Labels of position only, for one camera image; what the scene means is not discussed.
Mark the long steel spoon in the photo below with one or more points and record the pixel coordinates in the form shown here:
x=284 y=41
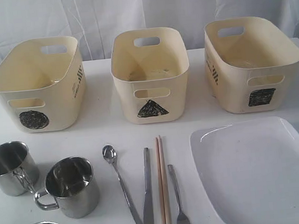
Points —
x=110 y=155

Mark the steel table knife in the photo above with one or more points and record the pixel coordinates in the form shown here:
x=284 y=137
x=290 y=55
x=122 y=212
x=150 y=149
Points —
x=148 y=217

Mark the steel mug with handle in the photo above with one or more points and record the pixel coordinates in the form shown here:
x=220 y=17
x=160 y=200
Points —
x=70 y=186

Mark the cream bin with triangle mark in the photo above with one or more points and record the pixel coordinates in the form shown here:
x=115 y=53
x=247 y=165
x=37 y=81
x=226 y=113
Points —
x=150 y=71

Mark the white backdrop curtain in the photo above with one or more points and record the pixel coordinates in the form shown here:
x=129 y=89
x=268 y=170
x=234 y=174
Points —
x=95 y=23

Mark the cream bin with square mark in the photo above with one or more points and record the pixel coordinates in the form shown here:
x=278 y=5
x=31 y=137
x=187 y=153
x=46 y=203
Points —
x=250 y=64

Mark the cream bin with circle mark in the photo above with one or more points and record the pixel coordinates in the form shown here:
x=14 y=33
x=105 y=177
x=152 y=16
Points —
x=42 y=83

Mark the steel fork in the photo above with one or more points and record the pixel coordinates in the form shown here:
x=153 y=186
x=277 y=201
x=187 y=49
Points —
x=181 y=218

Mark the white square plate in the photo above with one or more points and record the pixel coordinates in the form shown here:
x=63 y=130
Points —
x=250 y=170

